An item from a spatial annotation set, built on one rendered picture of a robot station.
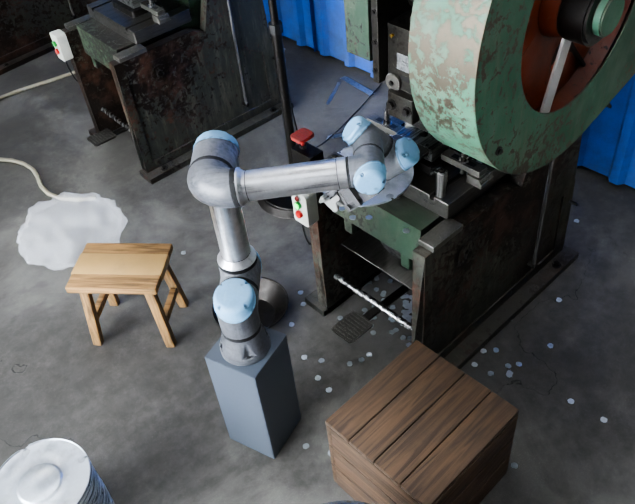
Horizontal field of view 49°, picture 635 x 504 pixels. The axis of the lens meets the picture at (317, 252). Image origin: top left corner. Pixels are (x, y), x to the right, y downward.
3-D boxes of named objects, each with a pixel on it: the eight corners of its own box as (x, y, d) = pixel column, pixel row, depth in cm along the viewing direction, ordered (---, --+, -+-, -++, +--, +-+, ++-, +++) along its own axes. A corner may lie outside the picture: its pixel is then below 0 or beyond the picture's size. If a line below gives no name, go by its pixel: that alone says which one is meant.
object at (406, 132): (431, 162, 221) (431, 150, 218) (395, 144, 230) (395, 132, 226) (449, 149, 225) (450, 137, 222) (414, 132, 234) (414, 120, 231)
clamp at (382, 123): (397, 148, 233) (397, 121, 226) (361, 129, 243) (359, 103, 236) (409, 139, 236) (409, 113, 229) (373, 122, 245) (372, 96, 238)
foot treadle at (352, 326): (351, 352, 248) (350, 342, 245) (331, 337, 254) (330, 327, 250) (457, 264, 275) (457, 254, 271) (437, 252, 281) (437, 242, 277)
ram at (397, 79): (415, 131, 207) (417, 38, 187) (378, 114, 215) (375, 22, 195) (453, 106, 215) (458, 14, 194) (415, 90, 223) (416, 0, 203)
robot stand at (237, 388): (274, 459, 233) (254, 378, 202) (229, 438, 240) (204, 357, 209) (301, 417, 244) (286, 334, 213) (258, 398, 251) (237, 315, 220)
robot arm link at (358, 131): (361, 133, 165) (396, 157, 170) (360, 107, 173) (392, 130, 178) (340, 154, 170) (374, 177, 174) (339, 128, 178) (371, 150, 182)
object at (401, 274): (431, 302, 236) (431, 301, 236) (341, 244, 260) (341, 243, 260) (506, 238, 255) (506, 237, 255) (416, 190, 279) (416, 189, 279)
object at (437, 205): (447, 220, 214) (448, 205, 210) (343, 163, 240) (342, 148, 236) (506, 174, 228) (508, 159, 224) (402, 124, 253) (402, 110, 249)
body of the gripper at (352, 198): (346, 214, 193) (375, 196, 185) (328, 188, 192) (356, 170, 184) (360, 201, 199) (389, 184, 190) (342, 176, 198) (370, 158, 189)
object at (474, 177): (481, 189, 214) (483, 162, 207) (437, 168, 224) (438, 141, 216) (493, 180, 217) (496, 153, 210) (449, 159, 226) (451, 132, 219)
